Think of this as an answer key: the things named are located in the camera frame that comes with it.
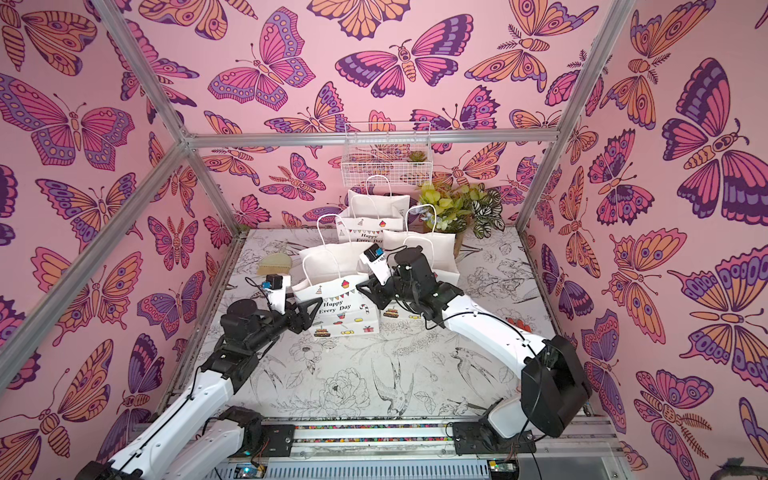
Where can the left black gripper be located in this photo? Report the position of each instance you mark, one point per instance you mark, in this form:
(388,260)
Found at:
(302,321)

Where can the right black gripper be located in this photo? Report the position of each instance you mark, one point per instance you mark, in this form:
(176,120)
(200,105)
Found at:
(385,291)

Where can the white paper bag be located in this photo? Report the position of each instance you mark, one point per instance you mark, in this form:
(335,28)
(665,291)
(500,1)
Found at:
(332,272)
(368,216)
(428,260)

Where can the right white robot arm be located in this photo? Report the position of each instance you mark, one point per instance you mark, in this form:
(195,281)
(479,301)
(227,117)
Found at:
(553,383)

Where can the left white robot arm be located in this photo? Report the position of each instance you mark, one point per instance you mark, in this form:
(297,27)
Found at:
(198,432)

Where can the green potted plant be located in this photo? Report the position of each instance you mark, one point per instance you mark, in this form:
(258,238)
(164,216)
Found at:
(470,208)

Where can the small succulent in basket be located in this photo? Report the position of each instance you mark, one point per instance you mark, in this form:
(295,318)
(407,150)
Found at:
(418,157)

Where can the red rubber glove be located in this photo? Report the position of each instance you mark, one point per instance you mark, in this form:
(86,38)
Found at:
(522,323)

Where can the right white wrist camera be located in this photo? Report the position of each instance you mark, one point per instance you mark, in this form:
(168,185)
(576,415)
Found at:
(375,259)

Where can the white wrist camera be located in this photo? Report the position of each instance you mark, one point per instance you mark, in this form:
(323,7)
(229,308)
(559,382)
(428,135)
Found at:
(375,259)
(276,288)

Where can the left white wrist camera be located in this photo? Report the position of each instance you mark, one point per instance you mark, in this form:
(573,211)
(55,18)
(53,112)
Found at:
(276,288)

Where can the white wire wall basket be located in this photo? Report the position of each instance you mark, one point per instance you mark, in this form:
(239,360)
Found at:
(382,148)

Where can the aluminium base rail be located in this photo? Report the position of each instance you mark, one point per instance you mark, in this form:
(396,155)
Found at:
(442,448)

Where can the aluminium frame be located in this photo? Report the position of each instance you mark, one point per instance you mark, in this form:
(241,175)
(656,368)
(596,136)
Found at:
(42,318)

